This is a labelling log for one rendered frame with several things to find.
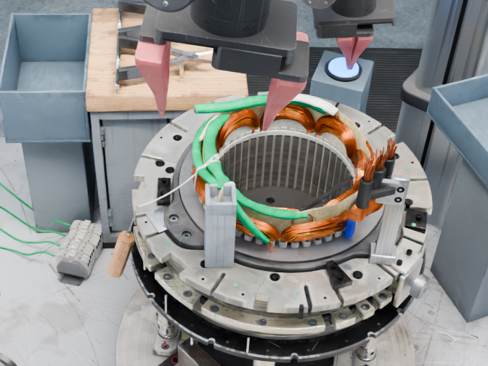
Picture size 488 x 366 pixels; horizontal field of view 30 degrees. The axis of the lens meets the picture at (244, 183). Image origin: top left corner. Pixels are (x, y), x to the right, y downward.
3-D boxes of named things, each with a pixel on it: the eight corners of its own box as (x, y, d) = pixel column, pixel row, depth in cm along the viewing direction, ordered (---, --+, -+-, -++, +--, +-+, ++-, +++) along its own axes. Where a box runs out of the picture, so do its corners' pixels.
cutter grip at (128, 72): (119, 81, 111) (118, 71, 110) (118, 78, 112) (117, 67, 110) (151, 76, 112) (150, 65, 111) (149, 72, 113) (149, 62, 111)
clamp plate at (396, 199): (401, 206, 84) (407, 184, 82) (375, 203, 84) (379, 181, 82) (401, 202, 84) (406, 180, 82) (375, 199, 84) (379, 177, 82)
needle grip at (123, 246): (118, 239, 95) (106, 276, 99) (134, 242, 95) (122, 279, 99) (120, 228, 96) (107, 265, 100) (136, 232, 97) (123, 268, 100)
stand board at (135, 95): (86, 112, 113) (85, 97, 111) (94, 22, 126) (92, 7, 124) (247, 110, 114) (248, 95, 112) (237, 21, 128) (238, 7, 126)
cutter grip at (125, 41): (119, 48, 116) (118, 37, 115) (120, 43, 116) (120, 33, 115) (149, 52, 115) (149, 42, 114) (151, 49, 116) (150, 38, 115)
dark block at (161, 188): (171, 182, 97) (171, 174, 96) (170, 205, 95) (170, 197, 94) (157, 182, 97) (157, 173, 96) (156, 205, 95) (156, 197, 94)
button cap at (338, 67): (354, 83, 120) (355, 77, 120) (324, 76, 121) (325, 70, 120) (361, 65, 123) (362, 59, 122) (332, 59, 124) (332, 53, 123)
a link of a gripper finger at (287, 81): (290, 158, 72) (311, 61, 65) (200, 145, 71) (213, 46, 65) (293, 104, 77) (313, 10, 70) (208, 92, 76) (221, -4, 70)
